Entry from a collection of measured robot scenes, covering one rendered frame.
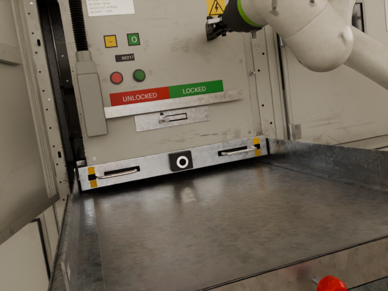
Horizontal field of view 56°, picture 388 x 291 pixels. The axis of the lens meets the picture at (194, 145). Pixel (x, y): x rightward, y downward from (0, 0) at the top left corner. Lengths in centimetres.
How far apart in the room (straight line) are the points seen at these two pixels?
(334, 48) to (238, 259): 41
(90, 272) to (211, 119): 64
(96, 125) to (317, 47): 50
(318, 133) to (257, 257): 83
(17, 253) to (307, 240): 79
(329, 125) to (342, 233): 78
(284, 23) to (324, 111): 63
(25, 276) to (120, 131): 46
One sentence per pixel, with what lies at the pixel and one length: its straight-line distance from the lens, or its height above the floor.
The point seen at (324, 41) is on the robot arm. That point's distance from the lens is 70.
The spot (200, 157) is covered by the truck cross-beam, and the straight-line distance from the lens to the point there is 102.
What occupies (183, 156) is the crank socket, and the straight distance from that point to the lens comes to 98.
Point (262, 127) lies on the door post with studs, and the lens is 118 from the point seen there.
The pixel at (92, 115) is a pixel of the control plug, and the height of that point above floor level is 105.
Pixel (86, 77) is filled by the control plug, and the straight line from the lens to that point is 87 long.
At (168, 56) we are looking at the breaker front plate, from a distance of 102.
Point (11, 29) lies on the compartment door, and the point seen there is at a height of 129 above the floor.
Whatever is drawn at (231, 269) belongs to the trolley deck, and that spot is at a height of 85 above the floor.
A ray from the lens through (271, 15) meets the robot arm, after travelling 70.
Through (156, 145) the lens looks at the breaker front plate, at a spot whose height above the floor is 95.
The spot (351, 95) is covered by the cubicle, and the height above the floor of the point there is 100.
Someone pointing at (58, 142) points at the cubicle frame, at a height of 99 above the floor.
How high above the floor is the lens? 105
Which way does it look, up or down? 7 degrees down
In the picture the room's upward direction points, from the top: 8 degrees counter-clockwise
